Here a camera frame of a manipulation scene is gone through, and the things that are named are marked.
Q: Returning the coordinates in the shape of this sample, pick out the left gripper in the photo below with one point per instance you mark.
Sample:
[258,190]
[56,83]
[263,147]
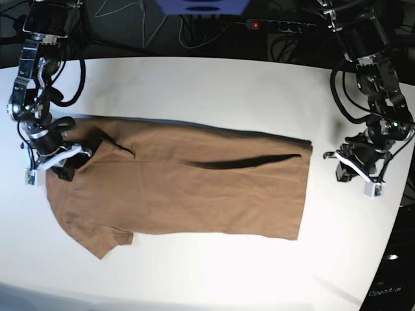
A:
[363,153]

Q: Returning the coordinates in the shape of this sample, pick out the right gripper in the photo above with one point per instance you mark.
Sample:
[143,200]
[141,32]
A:
[49,141]

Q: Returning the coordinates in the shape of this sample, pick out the brown T-shirt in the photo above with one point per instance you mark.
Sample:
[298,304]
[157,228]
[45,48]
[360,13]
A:
[155,178]

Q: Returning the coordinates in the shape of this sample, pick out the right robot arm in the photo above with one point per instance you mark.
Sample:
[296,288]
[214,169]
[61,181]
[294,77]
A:
[42,60]

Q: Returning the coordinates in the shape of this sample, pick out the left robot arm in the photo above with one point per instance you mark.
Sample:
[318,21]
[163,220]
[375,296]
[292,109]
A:
[388,118]

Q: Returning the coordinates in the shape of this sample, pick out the black power strip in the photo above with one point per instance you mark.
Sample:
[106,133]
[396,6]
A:
[276,26]

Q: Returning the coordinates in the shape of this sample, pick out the blue box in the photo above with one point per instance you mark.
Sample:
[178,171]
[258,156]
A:
[185,7]

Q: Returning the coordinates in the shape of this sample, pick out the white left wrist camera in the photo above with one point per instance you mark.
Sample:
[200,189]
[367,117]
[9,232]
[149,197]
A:
[374,189]

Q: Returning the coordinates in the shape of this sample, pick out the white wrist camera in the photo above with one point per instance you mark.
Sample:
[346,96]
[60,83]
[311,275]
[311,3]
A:
[374,189]
[33,177]

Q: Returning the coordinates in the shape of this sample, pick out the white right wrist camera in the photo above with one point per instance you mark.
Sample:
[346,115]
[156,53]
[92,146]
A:
[33,177]

